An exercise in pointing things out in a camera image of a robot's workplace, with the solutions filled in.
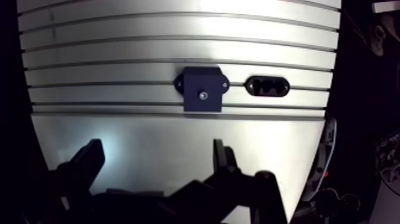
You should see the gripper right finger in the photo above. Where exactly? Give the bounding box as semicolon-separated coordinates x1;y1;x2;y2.
168;138;288;224

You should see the dark blue-grey block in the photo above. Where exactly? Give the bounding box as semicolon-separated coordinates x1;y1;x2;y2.
173;66;231;113

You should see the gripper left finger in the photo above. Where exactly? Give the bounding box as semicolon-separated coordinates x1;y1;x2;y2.
46;138;106;224

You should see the black oval holder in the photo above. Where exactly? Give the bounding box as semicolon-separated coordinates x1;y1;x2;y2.
243;75;290;98

